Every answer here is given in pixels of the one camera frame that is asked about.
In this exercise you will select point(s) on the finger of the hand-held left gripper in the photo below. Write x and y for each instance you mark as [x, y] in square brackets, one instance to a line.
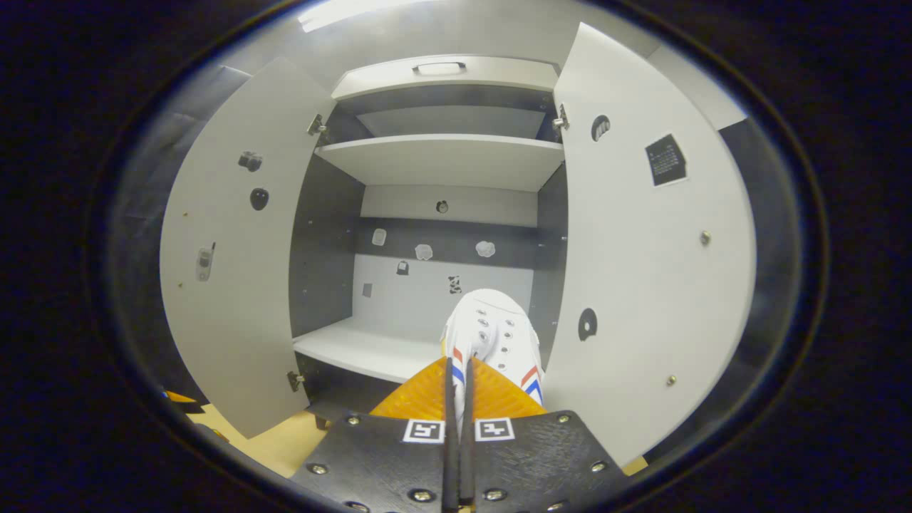
[178, 396]

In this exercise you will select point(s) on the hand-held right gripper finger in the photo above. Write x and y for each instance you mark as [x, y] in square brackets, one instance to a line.
[449, 463]
[467, 463]

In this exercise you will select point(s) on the white cabinet door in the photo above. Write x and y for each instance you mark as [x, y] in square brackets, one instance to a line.
[235, 320]
[641, 285]

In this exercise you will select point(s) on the white striped shoe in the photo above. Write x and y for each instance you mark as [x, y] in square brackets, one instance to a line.
[491, 328]

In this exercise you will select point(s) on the white cabinet shelf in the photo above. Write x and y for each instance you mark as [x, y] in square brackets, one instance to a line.
[442, 164]
[363, 349]

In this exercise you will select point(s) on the white cabinet drawer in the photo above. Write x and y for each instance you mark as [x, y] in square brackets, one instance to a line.
[370, 78]

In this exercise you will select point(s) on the black backdrop cloth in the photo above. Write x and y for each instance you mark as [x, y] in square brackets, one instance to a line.
[776, 235]

